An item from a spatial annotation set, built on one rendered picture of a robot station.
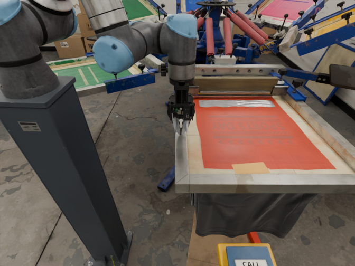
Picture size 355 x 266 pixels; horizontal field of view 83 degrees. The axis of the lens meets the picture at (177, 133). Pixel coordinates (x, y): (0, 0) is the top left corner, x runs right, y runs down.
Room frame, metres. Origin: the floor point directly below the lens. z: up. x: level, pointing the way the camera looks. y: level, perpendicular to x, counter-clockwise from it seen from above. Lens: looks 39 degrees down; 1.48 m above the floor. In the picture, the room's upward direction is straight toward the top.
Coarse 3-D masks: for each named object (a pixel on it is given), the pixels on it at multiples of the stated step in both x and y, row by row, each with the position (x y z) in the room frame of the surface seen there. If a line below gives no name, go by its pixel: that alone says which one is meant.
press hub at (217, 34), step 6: (216, 0) 1.75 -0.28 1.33; (210, 6) 1.76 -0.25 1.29; (216, 6) 1.73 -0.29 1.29; (210, 12) 1.75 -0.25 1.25; (216, 12) 1.73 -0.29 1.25; (216, 18) 1.73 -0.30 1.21; (216, 24) 1.73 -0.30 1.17; (216, 30) 1.72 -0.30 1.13; (204, 36) 1.74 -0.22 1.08; (216, 36) 1.70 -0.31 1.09; (204, 42) 1.71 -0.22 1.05; (216, 42) 1.68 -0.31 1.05; (222, 42) 1.71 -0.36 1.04; (204, 48) 1.66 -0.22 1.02; (204, 60) 1.70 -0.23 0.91
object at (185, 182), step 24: (288, 96) 0.87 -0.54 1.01; (312, 120) 0.65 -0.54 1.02; (336, 144) 0.51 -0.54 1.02; (192, 192) 0.32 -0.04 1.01; (216, 192) 0.32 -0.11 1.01; (240, 192) 0.32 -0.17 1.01; (264, 192) 0.32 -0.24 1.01; (288, 192) 0.32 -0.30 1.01; (312, 192) 0.32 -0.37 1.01; (336, 192) 0.32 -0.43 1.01
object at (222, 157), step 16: (208, 96) 0.93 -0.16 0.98; (224, 96) 0.93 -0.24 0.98; (208, 112) 0.76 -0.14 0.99; (224, 112) 0.76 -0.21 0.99; (240, 112) 0.76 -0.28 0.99; (208, 128) 0.63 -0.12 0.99; (208, 144) 0.53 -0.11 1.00; (208, 160) 0.45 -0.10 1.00; (224, 160) 0.45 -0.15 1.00; (240, 160) 0.45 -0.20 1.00; (256, 160) 0.45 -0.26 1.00
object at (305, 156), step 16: (240, 96) 0.93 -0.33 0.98; (256, 96) 0.93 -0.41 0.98; (256, 112) 0.76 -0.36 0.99; (272, 112) 0.76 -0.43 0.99; (288, 128) 0.63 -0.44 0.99; (304, 144) 0.53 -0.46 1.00; (272, 160) 0.45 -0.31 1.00; (288, 160) 0.45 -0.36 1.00; (304, 160) 0.45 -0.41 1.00; (320, 160) 0.45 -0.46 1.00
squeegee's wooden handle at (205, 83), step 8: (200, 80) 0.91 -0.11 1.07; (208, 80) 0.91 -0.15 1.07; (216, 80) 0.91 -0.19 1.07; (224, 80) 0.91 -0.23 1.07; (232, 80) 0.91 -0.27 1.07; (240, 80) 0.91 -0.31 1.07; (248, 80) 0.91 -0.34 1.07; (256, 80) 0.91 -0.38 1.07; (264, 80) 0.91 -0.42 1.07; (272, 80) 0.91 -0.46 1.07; (200, 88) 0.91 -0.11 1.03; (208, 88) 0.91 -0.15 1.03; (216, 88) 0.91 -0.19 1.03; (224, 88) 0.91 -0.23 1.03; (232, 88) 0.91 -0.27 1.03; (240, 88) 0.91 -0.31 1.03; (248, 88) 0.91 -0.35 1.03; (256, 88) 0.91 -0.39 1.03; (264, 88) 0.91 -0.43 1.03; (272, 88) 0.91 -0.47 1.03
